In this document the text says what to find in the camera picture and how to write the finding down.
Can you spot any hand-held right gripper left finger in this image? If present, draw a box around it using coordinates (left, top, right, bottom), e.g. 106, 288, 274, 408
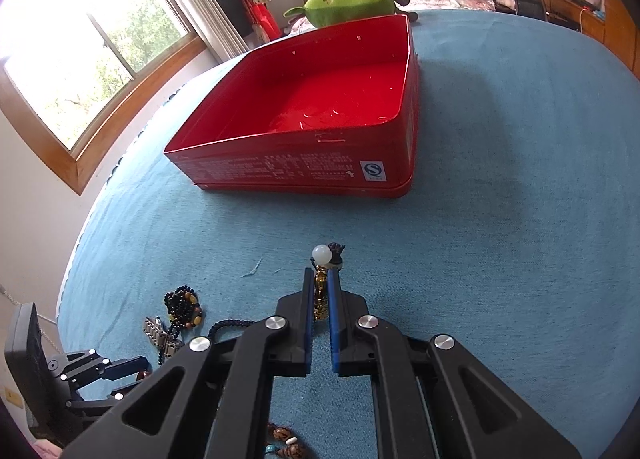
64, 267, 317, 459

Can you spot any blue blanket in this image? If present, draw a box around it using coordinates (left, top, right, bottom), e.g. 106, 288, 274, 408
57, 9, 640, 459

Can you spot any brown patterned bead bracelet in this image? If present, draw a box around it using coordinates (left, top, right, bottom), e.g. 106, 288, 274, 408
265, 421, 309, 459

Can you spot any floral bedding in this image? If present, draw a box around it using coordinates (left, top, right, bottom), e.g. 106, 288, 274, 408
400, 0, 497, 13

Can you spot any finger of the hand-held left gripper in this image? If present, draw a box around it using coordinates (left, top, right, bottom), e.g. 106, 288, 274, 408
46, 349, 152, 387
64, 378, 151, 422

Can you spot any wooden desk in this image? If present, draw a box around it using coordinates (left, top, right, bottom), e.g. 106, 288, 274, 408
540, 0, 608, 35

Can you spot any wooden framed window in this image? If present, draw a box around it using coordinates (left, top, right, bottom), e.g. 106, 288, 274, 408
0, 0, 216, 196

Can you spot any green plush toy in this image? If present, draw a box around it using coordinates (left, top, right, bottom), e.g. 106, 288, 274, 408
283, 0, 418, 30

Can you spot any white curtain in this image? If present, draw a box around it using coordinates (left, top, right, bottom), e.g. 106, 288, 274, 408
142, 0, 251, 61

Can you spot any wooden wardrobe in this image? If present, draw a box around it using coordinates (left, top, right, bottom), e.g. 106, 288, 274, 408
599, 0, 640, 82

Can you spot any red cardboard box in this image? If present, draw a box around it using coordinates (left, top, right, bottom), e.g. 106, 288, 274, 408
163, 14, 420, 200

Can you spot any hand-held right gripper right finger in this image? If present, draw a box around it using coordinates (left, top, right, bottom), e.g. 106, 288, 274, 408
327, 273, 583, 459

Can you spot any red bag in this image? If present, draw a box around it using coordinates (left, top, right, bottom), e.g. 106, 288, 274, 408
244, 0, 282, 40

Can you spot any black bead bracelet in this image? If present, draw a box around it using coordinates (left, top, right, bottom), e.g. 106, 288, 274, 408
159, 287, 257, 365

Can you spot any silver metal watch band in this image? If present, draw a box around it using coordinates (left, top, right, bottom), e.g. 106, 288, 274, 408
143, 315, 184, 358

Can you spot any gold pendant with white bead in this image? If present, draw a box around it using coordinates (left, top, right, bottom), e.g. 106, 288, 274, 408
311, 241, 347, 322

